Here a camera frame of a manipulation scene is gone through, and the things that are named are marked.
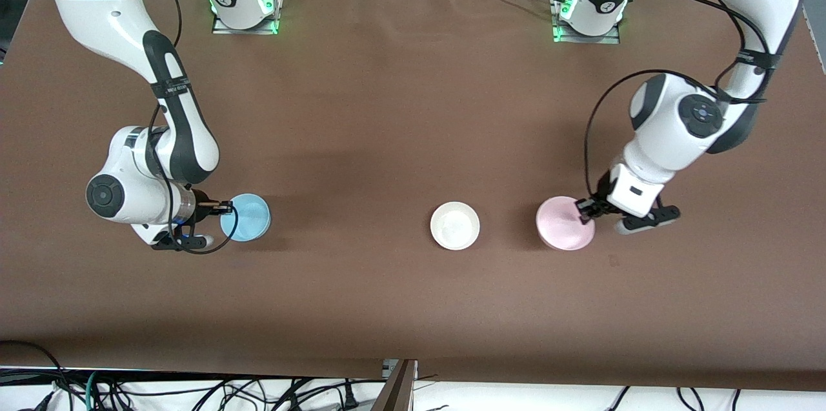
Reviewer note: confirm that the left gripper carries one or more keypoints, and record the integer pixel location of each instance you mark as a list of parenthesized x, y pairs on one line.
[(601, 199)]

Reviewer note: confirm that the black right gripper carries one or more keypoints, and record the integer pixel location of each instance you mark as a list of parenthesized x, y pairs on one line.
[(201, 204)]

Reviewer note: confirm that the light blue bowl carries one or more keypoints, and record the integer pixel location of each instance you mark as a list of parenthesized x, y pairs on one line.
[(248, 222)]

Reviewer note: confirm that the pink bowl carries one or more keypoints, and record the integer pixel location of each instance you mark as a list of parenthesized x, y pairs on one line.
[(561, 228)]

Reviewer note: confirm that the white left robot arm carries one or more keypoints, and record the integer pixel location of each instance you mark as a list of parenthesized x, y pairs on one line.
[(677, 120)]

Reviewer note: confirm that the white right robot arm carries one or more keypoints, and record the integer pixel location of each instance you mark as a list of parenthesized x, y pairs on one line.
[(97, 11)]

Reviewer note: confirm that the white bowl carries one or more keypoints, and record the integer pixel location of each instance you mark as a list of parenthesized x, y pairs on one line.
[(455, 226)]

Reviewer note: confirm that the brown table cover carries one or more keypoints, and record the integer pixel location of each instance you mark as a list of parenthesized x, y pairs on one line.
[(413, 140)]

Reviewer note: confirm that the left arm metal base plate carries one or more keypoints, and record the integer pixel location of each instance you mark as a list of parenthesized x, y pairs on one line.
[(613, 39)]

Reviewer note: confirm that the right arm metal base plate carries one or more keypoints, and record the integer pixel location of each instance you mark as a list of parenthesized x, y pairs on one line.
[(222, 29)]

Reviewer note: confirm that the aluminium frame profile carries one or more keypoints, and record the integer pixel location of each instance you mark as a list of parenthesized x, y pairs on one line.
[(397, 391)]

